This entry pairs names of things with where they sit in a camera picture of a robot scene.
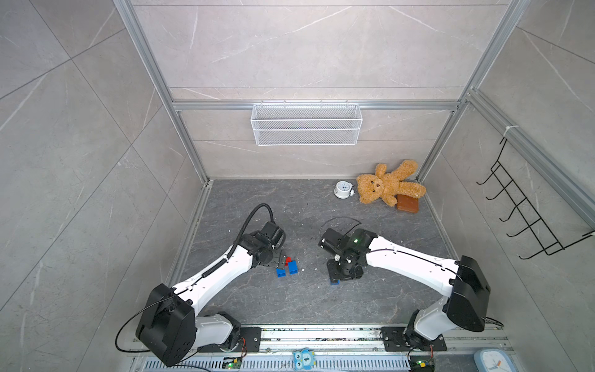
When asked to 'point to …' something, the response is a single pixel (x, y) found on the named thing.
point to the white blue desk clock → (494, 360)
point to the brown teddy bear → (390, 186)
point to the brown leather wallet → (407, 204)
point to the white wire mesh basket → (325, 124)
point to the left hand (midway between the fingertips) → (273, 253)
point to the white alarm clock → (343, 190)
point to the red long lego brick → (288, 260)
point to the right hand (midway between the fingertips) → (339, 278)
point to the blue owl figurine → (304, 360)
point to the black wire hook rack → (546, 242)
